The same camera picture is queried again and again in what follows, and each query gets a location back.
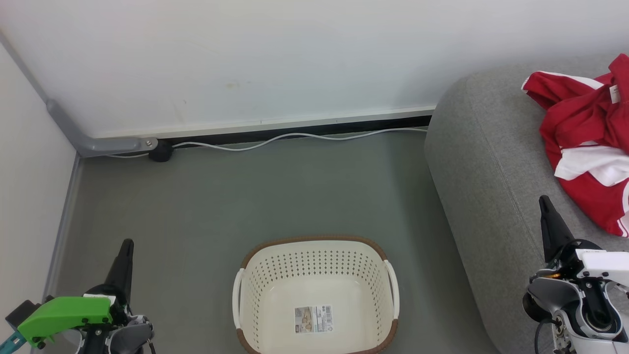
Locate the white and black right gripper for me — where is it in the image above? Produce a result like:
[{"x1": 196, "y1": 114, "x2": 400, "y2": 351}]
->
[{"x1": 539, "y1": 195, "x2": 629, "y2": 289}]

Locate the grey fabric sofa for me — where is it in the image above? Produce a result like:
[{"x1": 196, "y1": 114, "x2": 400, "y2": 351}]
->
[{"x1": 424, "y1": 53, "x2": 629, "y2": 354}]

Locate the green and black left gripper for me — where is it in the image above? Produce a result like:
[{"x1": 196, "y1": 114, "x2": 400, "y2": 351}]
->
[{"x1": 17, "y1": 239, "x2": 135, "y2": 348}]

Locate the printed basket label sticker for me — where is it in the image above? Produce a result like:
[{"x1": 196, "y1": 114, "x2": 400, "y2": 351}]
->
[{"x1": 294, "y1": 305, "x2": 334, "y2": 334}]

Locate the white wall skirting strip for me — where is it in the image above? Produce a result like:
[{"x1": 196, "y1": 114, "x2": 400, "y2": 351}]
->
[{"x1": 92, "y1": 104, "x2": 437, "y2": 140}]

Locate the grey cable conduit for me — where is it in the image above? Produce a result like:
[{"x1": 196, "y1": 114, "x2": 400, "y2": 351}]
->
[{"x1": 0, "y1": 30, "x2": 159, "y2": 158}]

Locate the red and white garment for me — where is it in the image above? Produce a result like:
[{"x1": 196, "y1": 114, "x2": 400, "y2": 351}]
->
[{"x1": 521, "y1": 53, "x2": 629, "y2": 238}]

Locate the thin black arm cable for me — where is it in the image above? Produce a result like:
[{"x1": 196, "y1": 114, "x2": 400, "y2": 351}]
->
[{"x1": 534, "y1": 317, "x2": 556, "y2": 354}]

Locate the cream laundry basket brown rim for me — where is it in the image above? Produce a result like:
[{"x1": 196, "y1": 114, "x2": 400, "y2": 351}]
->
[{"x1": 232, "y1": 235, "x2": 400, "y2": 354}]

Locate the black round floor stopper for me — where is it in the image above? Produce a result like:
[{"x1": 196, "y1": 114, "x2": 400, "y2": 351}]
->
[{"x1": 148, "y1": 139, "x2": 174, "y2": 163}]

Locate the white floor cable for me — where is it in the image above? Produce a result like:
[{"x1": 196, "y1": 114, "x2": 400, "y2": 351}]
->
[{"x1": 106, "y1": 127, "x2": 429, "y2": 159}]

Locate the left black cable teal plug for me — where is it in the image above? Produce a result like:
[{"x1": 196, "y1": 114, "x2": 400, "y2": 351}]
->
[{"x1": 0, "y1": 331, "x2": 26, "y2": 351}]

